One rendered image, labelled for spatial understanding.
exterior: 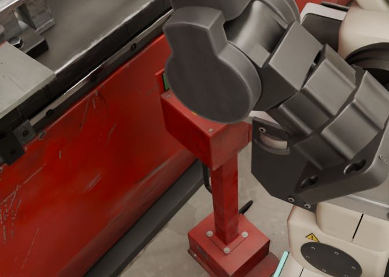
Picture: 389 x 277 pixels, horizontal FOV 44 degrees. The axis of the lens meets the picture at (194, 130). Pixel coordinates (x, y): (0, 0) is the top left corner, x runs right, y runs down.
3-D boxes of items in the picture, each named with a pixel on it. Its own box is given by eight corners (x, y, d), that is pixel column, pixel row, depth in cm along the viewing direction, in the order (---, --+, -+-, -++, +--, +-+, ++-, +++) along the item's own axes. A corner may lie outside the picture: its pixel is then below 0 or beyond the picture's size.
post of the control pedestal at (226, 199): (227, 246, 148) (220, 139, 107) (215, 234, 151) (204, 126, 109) (239, 235, 151) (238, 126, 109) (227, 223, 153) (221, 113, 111)
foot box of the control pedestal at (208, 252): (239, 306, 149) (239, 292, 139) (187, 251, 161) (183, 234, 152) (283, 263, 156) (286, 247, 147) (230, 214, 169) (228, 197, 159)
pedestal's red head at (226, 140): (213, 172, 101) (208, 117, 87) (165, 130, 109) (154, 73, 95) (278, 120, 109) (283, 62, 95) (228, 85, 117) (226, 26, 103)
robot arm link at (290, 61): (314, 105, 35) (337, 59, 38) (210, 10, 33) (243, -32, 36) (244, 141, 43) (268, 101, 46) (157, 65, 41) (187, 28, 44)
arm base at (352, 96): (384, 185, 34) (422, 73, 40) (303, 110, 32) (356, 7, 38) (304, 206, 41) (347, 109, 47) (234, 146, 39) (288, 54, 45)
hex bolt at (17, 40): (15, 53, 93) (12, 46, 91) (7, 47, 94) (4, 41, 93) (26, 45, 94) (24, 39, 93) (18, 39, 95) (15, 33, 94)
